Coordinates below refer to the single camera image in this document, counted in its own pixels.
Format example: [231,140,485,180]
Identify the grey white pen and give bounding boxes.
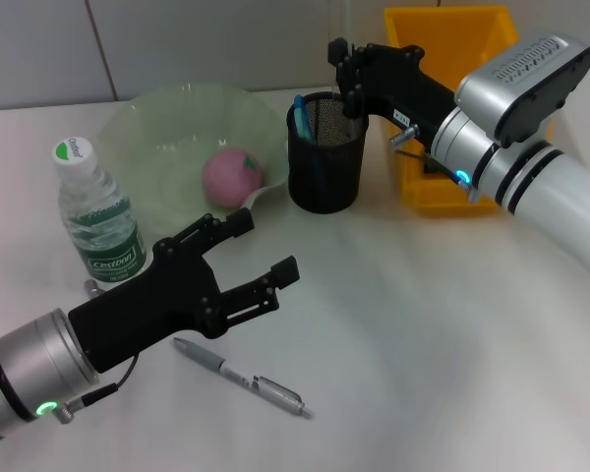
[171,336,316,420]

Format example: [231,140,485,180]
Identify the clear green-label water bottle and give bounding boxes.
[52,136,153,287]

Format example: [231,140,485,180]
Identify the blue scissors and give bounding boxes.
[293,93,317,145]

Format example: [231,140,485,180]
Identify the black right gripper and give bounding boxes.
[326,38,461,148]

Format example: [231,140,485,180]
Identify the left arm grey cable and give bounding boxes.
[53,278,142,425]

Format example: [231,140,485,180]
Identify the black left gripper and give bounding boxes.
[67,206,302,375]

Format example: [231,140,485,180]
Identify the translucent green fruit plate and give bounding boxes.
[96,83,289,243]

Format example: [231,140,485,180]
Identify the yellow plastic bin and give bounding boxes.
[383,4,555,217]

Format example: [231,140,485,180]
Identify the transparent plastic ruler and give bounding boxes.
[329,0,356,99]

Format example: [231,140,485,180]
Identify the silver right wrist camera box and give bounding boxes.
[454,30,590,149]

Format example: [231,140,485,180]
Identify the black mesh pen holder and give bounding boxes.
[286,91,370,215]

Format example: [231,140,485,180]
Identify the pink toy peach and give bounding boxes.
[201,148,267,213]

